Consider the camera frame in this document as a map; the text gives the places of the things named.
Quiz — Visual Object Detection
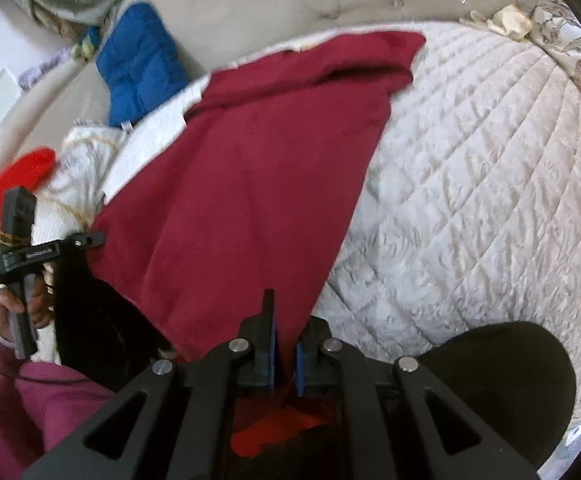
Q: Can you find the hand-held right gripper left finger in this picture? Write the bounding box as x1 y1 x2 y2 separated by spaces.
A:
20 289 277 480

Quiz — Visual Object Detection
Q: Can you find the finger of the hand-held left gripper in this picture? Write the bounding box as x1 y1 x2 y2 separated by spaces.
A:
65 231 106 252

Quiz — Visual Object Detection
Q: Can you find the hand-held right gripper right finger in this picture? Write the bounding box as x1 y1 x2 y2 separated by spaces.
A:
295 316 540 480

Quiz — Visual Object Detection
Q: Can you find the dark red garment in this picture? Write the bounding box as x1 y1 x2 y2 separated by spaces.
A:
90 31 427 363

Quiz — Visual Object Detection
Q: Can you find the person's left forearm pink sleeve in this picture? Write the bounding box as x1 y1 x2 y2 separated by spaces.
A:
0 332 126 480

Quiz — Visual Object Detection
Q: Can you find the person's left hand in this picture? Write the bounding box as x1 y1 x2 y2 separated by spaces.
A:
0 275 55 343

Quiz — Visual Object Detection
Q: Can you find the bright red cloth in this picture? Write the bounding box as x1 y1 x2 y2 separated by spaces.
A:
0 147 56 237

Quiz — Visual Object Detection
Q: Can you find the ornate pillow with gold trim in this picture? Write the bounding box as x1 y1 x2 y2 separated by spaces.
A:
0 120 141 361

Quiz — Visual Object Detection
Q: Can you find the orange red cloth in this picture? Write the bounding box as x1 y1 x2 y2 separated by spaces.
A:
229 397 334 461

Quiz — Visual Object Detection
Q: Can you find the blue quilted cushion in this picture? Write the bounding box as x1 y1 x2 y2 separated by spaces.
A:
95 2 191 128

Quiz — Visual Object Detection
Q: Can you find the black rounded object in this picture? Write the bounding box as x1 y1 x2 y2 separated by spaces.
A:
413 321 577 468

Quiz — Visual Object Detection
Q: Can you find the white quilted bed cover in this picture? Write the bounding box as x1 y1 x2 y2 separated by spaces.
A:
105 20 581 426

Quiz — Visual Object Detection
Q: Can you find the cream crumpled cloth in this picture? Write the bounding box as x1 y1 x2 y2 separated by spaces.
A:
461 4 534 42

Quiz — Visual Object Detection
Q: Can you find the floral patterned pillow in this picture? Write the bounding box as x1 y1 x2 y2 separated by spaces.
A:
531 0 581 131

